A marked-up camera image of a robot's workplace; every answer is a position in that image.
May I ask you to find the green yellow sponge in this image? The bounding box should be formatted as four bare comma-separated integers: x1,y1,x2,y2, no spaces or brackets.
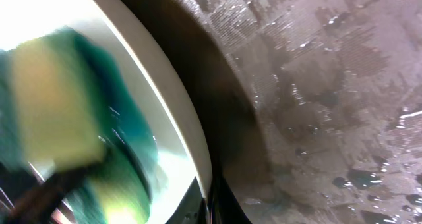
1,28,157,223

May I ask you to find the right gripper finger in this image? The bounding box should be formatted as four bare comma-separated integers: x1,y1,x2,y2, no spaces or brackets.
166,178,211,224

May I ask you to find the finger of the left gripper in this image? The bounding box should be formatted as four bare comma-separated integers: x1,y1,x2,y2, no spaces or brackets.
1,162,106,223

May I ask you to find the white plate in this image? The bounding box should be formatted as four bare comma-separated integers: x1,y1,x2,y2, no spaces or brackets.
1,0,211,223

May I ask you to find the large dark serving tray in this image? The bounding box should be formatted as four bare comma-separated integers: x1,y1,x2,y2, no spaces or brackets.
122,0,421,223

